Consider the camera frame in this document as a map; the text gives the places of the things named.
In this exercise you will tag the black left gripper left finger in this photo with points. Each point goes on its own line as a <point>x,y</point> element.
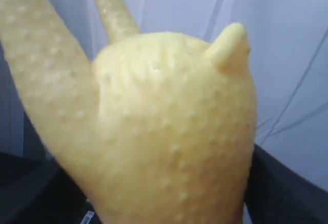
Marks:
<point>40,192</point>

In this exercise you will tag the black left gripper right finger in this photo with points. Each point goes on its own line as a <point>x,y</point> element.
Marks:
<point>277,195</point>

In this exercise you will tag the long-necked yellow rubber chicken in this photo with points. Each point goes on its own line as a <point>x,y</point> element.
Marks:
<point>159,128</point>

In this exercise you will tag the blue backdrop curtain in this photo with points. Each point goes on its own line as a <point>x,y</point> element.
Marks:
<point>289,57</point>

